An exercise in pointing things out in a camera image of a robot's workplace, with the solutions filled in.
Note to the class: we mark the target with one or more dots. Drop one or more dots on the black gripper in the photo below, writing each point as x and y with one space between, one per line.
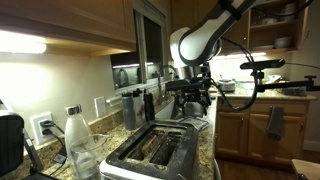
191 96

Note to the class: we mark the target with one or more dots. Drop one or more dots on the brown bread piece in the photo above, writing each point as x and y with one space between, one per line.
150 143

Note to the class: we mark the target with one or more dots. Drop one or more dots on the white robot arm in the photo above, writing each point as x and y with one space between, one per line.
200 43

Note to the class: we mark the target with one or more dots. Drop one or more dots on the stainless steel toaster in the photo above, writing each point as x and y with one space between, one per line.
190 150

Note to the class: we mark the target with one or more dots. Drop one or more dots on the stainless steel sink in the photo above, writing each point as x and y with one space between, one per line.
166 111

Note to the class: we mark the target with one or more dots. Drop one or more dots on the chrome kitchen faucet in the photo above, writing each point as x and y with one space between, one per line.
160 86

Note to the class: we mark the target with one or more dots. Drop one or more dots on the small grey appliance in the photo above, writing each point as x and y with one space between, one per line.
228 86

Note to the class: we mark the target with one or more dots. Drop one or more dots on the black sports bottle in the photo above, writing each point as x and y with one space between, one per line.
149 106

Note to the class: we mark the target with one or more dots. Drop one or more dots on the white printed sports bottle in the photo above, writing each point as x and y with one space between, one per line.
139 110

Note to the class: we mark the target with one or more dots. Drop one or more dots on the clear plastic container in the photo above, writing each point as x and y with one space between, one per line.
246 87

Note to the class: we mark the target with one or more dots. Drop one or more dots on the distant under-cabinet light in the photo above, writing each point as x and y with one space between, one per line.
233 56

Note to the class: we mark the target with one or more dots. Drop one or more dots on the grey sports bottle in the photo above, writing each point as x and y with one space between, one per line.
128 113

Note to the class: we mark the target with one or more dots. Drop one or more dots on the white cylindrical roll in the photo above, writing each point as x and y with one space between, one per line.
113 101

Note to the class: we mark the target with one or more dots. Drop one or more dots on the kitchen window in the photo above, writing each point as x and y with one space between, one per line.
128 50

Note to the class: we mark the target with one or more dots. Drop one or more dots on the dark hanging towel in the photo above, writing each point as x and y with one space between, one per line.
275 123

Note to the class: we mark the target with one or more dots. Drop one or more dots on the white stacked plates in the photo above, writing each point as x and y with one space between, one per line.
263 47

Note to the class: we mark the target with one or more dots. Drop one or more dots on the dark folded cloth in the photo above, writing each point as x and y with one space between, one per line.
293 91

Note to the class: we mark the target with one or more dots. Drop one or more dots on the wooden base cabinet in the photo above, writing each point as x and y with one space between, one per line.
293 133

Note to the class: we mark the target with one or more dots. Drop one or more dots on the white stacked bowls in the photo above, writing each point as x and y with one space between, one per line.
282 41

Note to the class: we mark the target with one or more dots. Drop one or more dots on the small white cup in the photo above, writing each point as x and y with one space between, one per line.
269 21

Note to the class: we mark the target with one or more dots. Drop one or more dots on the clear drinking glass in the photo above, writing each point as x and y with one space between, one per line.
90 160

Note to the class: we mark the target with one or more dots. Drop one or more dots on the clear glass bottle silver cap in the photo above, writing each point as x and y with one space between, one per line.
76 126

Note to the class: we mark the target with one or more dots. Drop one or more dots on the open wooden shelf cabinet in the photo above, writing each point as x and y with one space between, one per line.
301 36

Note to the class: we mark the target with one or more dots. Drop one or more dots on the white stacked cups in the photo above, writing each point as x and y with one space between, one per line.
290 11

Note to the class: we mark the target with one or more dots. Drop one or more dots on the wooden stool top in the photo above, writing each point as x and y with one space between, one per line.
306 168

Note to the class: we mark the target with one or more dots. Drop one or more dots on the under-cabinet light strip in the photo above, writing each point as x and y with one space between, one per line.
20 43

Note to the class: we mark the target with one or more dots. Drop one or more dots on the black coffee maker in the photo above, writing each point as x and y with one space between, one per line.
10 143

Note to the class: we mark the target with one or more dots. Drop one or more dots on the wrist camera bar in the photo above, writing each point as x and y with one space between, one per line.
186 85

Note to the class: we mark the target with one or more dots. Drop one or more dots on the black exterior camera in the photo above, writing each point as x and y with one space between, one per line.
263 64

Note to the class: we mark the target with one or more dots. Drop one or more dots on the white switch plate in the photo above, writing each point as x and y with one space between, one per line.
100 106

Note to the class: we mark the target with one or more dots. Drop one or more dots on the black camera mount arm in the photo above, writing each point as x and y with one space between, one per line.
286 85

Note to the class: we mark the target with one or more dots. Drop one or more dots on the white wall outlet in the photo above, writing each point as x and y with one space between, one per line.
35 133

